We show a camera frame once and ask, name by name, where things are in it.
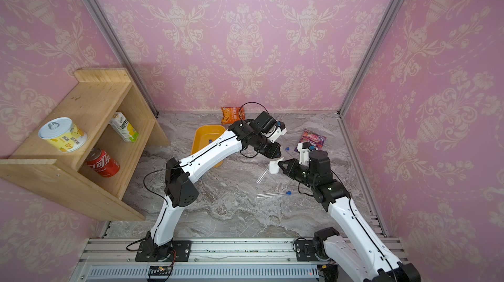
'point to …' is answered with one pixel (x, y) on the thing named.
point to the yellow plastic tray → (203, 134)
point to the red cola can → (102, 163)
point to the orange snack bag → (232, 115)
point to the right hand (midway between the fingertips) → (279, 163)
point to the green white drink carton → (120, 124)
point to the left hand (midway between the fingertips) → (280, 155)
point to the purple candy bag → (314, 140)
